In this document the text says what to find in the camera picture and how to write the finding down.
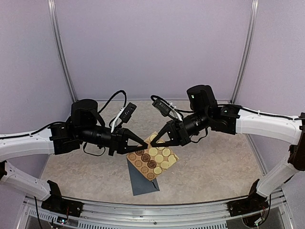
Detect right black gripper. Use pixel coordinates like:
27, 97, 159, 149
150, 108, 210, 147

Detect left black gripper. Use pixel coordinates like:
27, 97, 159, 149
78, 125, 148, 156

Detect round sticker seal sheet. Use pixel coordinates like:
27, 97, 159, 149
126, 132, 179, 181

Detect blue grey envelope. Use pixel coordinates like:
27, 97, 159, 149
127, 161, 160, 196

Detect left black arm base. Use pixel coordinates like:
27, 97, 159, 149
41, 180, 83, 218

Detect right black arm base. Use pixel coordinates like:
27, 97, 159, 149
227, 179, 269, 217

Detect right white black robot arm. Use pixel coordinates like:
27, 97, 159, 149
151, 85, 305, 212

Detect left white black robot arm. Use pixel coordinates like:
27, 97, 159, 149
0, 99, 148, 212

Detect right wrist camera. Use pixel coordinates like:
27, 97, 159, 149
151, 95, 183, 121

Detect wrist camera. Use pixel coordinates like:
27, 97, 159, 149
151, 95, 183, 121
111, 103, 137, 133

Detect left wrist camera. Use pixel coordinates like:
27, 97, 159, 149
111, 103, 137, 133

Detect front aluminium frame rail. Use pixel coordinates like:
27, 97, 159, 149
13, 189, 296, 229

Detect right aluminium corner post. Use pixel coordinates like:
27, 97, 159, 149
230, 0, 259, 104

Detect aluminium corner post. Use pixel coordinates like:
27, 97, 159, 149
47, 0, 78, 102
230, 0, 259, 104

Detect left aluminium corner post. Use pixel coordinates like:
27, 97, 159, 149
47, 0, 78, 102

